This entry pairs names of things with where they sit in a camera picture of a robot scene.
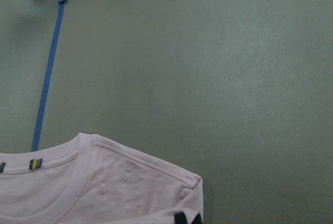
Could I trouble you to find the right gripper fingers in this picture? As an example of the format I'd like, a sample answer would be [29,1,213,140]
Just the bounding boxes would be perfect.
[173,208,202,224]

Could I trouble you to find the pink Snoopy t-shirt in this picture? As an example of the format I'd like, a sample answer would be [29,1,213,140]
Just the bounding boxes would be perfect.
[1,133,203,223]

